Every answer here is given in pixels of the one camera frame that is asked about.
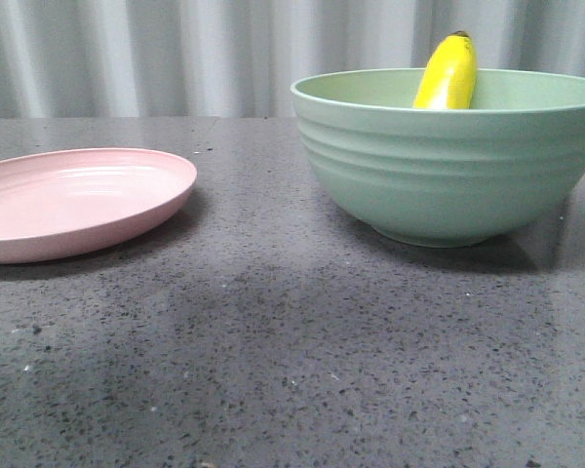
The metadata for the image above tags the yellow banana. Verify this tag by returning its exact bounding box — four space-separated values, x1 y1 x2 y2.
412 30 478 110

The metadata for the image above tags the green ribbed bowl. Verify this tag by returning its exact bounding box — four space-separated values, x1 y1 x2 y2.
292 68 585 247

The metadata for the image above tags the pink plate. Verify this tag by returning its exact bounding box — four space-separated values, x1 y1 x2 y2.
0 147 197 264

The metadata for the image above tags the white pleated curtain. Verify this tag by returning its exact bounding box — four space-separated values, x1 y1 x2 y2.
0 1 585 118

